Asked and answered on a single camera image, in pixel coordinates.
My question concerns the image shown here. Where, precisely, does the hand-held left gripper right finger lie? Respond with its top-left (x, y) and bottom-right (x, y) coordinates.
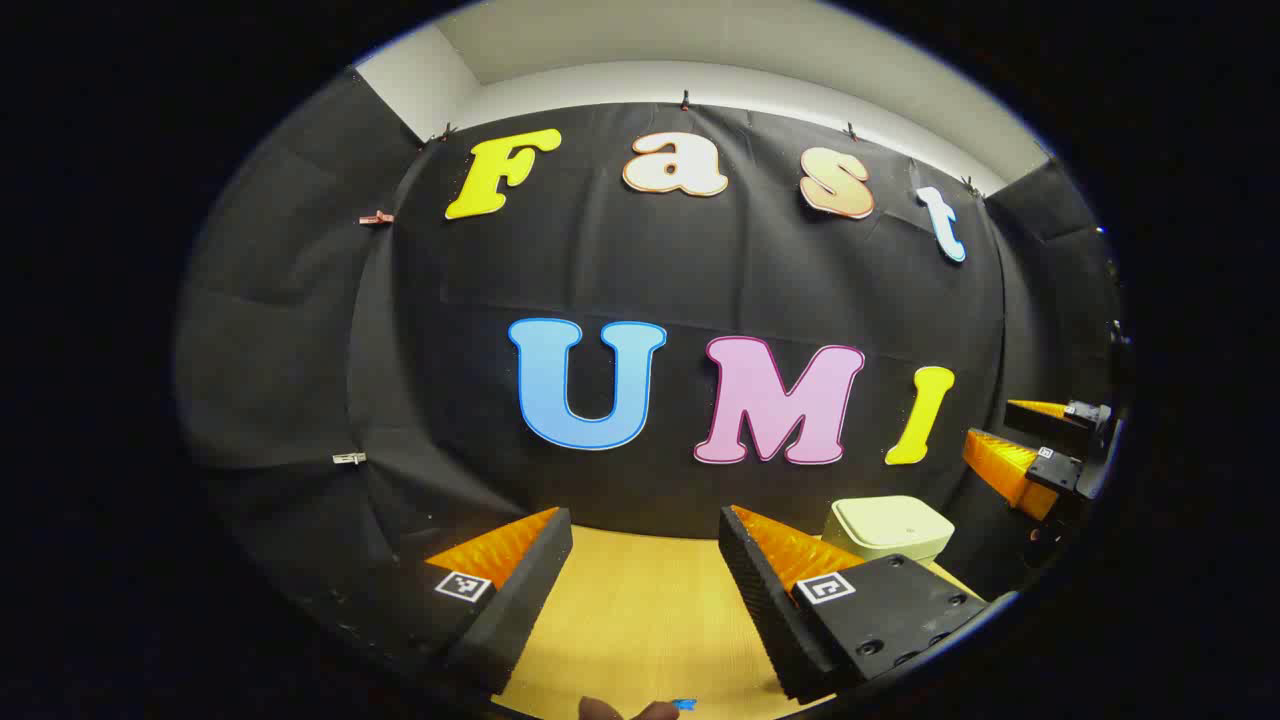
top-left (718, 505), bottom-right (991, 703)

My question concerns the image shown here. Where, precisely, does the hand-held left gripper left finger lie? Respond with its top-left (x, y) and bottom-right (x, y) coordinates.
top-left (330, 507), bottom-right (574, 696)

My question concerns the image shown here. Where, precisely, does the green desktop garbage bin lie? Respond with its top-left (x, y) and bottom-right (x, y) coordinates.
top-left (822, 496), bottom-right (956, 566)

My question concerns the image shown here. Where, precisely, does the wooden desktop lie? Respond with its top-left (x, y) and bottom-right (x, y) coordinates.
top-left (490, 525), bottom-right (986, 720)

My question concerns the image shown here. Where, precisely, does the black backdrop cloth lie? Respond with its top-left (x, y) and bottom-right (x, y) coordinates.
top-left (175, 70), bottom-right (1126, 641)

